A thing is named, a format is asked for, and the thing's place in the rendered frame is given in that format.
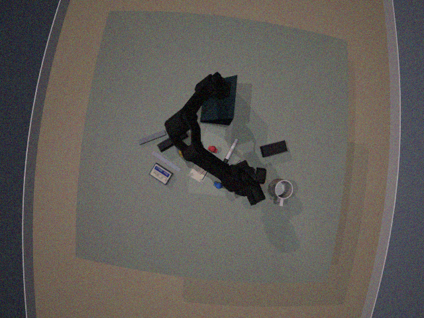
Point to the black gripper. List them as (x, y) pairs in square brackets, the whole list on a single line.
[(260, 174)]

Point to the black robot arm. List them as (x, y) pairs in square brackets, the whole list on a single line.
[(238, 179)]

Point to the white inspection card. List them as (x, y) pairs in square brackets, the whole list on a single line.
[(198, 174)]

